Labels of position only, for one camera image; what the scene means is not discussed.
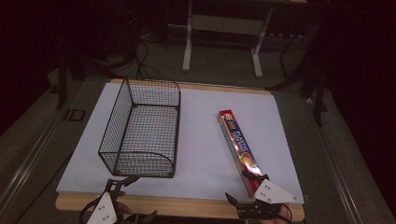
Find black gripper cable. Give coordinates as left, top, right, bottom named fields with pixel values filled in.
left=78, top=198, right=101, bottom=224

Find long red plastic wrap box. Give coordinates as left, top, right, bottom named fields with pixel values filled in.
left=218, top=109, right=271, bottom=200

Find person's left hand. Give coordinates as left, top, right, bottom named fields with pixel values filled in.
left=116, top=190, right=134, bottom=217

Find white metal desk frame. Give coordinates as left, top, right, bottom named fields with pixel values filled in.
left=181, top=0, right=276, bottom=79

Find black floor cables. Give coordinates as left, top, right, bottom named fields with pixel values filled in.
left=132, top=38, right=161, bottom=78

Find black wire mesh basket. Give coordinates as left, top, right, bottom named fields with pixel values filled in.
left=97, top=76, right=182, bottom=179

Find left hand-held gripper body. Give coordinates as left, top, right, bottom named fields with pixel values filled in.
left=86, top=178, right=126, bottom=224

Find person's right hand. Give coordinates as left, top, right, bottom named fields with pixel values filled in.
left=271, top=204, right=293, bottom=224

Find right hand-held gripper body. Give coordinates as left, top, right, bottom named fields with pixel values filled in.
left=236, top=179, right=299, bottom=220

